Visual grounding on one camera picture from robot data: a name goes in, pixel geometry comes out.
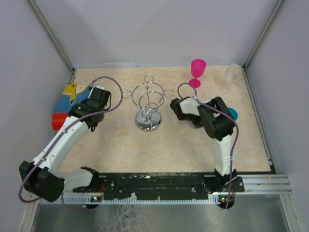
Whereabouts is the blue wine glass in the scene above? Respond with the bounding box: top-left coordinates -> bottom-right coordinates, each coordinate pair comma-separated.
228,107 -> 238,121

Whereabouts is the red wine glass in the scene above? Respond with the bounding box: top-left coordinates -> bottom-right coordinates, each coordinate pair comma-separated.
51,113 -> 68,131

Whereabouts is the pink wine glass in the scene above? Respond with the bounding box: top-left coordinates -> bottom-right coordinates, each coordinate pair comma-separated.
189,59 -> 207,88

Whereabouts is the clear wine glass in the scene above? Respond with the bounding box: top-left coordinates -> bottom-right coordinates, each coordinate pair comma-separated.
224,63 -> 241,90

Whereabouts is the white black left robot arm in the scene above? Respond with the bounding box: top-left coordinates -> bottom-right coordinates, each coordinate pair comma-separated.
19,86 -> 112,203

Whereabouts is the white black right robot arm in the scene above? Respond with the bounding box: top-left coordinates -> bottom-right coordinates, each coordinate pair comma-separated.
170,97 -> 237,193

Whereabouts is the chrome wine glass rack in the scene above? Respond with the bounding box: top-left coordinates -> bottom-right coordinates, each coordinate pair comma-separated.
123,76 -> 174,132

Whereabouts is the blue cloth with duck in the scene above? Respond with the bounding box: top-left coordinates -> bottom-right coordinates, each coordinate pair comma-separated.
54,83 -> 90,113

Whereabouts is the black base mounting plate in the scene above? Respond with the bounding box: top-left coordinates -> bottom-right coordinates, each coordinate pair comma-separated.
73,172 -> 245,201

